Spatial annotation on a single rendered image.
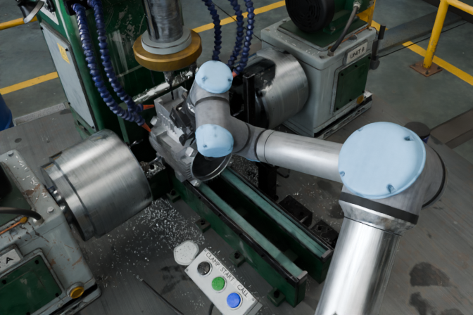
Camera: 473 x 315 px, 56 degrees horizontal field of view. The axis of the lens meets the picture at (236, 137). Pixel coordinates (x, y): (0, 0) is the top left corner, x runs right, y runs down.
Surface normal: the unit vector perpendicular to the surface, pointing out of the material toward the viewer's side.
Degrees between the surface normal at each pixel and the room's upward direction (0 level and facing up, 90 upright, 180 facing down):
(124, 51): 90
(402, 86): 0
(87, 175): 32
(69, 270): 89
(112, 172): 39
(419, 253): 0
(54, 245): 89
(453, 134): 0
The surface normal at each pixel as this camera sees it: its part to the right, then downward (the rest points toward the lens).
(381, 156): -0.58, -0.37
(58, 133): -0.04, -0.74
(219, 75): 0.29, -0.39
